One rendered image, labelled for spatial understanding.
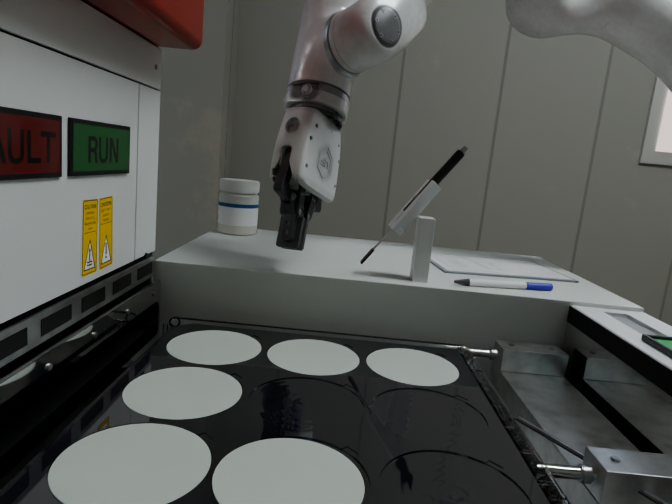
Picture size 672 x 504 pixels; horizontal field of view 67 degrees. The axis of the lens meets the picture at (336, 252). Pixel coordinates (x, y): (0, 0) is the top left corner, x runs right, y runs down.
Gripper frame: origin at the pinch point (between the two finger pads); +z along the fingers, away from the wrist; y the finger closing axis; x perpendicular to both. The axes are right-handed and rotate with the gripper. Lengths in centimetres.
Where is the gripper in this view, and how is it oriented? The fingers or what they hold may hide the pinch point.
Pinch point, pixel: (292, 233)
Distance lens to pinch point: 64.4
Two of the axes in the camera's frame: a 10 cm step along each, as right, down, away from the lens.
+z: -1.8, 9.8, -1.2
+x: -9.0, -1.1, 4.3
